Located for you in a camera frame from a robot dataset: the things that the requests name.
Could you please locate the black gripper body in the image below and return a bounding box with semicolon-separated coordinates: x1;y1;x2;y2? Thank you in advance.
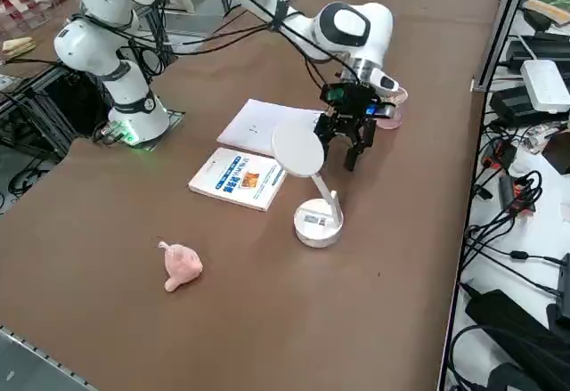
313;81;380;139

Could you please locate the white foldable desk lamp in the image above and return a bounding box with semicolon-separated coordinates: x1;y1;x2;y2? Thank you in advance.
271;119;346;249

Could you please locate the pink translucent pen cup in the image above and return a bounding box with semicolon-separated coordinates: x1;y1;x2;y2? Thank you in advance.
376;86;410;131

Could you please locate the clipboard with white paper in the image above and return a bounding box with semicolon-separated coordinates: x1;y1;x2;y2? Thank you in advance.
216;98;329;159

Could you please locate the white paperback book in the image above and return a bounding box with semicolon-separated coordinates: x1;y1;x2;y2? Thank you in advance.
188;146;288;213

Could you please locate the black power adapter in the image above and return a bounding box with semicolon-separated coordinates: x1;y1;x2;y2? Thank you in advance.
489;84;570;128

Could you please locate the pink plush toy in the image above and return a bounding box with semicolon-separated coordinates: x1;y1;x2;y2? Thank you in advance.
158;240;205;294

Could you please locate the black flat electronics box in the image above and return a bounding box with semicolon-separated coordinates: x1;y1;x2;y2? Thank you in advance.
505;34;570;75

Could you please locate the yellow layered sponge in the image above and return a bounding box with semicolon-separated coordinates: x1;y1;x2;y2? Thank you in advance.
1;36;37;59

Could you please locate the wrist camera with blue plug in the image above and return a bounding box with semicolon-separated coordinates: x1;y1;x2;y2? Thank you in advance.
365;101;397;120

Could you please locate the aluminium frame post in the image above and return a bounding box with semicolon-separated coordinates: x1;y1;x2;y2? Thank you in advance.
470;0;538;94

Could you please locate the aluminium table edge rail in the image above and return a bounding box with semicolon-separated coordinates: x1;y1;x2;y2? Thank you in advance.
0;324;97;391

